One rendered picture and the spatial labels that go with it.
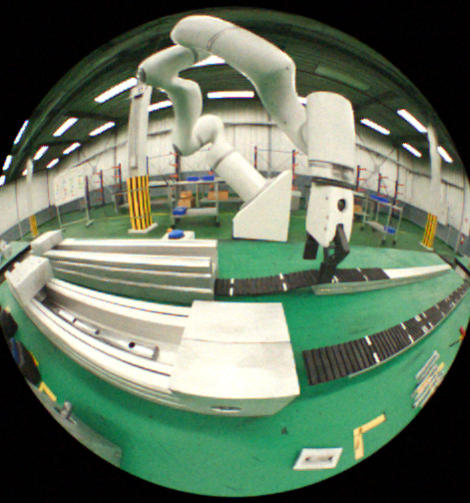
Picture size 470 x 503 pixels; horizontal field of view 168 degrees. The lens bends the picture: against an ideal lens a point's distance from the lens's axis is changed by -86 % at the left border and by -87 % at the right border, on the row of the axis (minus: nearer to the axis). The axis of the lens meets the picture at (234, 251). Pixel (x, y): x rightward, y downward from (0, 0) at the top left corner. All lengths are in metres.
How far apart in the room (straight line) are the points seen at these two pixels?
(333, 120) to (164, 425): 0.44
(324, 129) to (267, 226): 0.39
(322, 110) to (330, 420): 0.41
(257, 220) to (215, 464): 0.59
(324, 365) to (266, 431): 0.10
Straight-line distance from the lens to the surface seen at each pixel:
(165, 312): 0.19
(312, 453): 0.23
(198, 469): 0.22
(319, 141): 0.28
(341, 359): 0.24
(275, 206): 0.56
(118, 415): 0.25
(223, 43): 0.34
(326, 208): 0.27
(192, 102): 0.60
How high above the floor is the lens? 0.99
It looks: 26 degrees down
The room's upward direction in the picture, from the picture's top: straight up
